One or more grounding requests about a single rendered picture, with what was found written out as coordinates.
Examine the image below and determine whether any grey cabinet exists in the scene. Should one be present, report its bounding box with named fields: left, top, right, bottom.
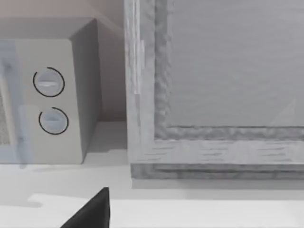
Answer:
left=123, top=0, right=304, bottom=183

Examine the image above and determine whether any pale round microwave knob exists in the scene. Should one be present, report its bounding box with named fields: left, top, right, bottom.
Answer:
left=38, top=106, right=69, bottom=135
left=32, top=66, right=66, bottom=98

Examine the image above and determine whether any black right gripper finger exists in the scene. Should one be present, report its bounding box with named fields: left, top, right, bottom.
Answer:
left=59, top=187, right=112, bottom=228

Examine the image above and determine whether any pale microwave oven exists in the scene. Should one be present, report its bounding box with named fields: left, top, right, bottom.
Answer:
left=0, top=17, right=103, bottom=165

